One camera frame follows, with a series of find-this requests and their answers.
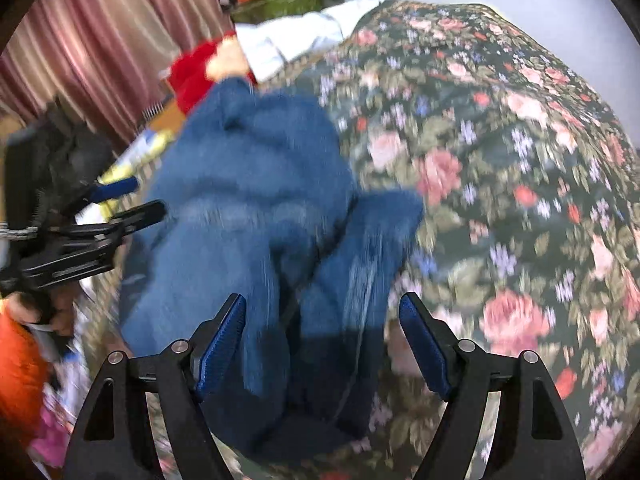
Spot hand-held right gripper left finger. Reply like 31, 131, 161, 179
62, 293, 248, 480

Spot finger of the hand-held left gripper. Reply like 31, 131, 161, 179
65, 175, 139, 222
9, 200, 168, 292

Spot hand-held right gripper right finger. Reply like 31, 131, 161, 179
399, 292, 586, 480

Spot blue denim jeans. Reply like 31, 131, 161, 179
117, 77, 426, 468

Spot person's left forearm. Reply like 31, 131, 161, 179
0, 300, 57, 450

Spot person's left hand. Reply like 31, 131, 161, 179
47, 290, 79, 337

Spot yellow white package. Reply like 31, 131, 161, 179
97, 127, 177, 187

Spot red cloth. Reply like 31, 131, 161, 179
167, 34, 257, 117

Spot striped pink curtain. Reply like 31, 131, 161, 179
0, 0, 232, 152

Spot dark floral blanket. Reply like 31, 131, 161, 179
80, 0, 640, 480

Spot white garment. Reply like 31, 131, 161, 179
235, 0, 386, 84

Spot green cloth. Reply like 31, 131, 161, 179
232, 0, 327, 24

